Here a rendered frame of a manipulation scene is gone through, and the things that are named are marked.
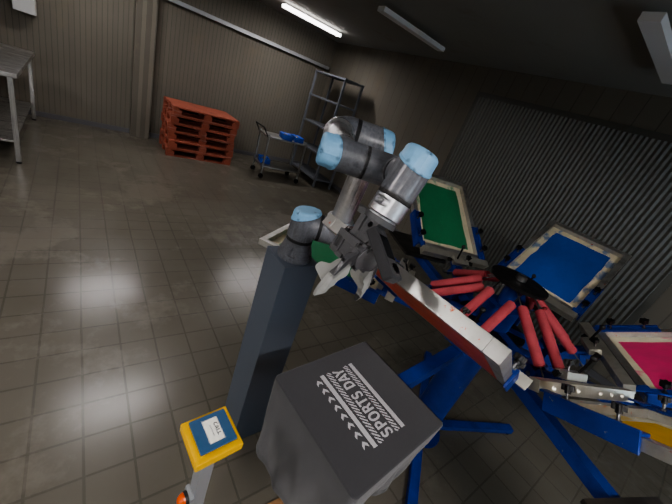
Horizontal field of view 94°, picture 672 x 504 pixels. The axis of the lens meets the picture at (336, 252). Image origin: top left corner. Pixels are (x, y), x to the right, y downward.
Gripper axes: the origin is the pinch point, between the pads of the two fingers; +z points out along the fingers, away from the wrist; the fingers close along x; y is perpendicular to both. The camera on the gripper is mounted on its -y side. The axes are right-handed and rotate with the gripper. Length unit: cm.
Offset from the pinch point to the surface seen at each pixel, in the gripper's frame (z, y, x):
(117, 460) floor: 150, 69, -19
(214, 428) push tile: 54, 12, -2
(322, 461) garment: 51, -9, -27
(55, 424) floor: 156, 100, 1
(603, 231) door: -127, 8, -406
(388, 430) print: 41, -13, -51
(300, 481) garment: 68, -5, -33
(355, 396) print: 41, 2, -49
